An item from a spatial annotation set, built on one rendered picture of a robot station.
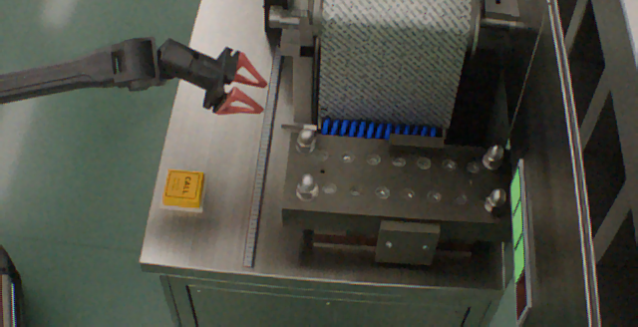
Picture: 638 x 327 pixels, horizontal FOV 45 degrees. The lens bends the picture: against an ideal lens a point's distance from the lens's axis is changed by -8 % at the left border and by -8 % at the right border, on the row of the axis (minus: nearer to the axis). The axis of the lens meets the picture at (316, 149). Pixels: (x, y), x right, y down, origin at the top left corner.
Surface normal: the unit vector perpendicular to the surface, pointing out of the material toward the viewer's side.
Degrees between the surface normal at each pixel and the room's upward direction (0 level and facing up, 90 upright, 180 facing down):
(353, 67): 90
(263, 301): 90
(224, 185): 0
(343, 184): 0
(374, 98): 90
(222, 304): 90
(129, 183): 0
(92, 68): 33
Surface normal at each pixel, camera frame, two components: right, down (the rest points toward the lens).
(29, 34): 0.03, -0.60
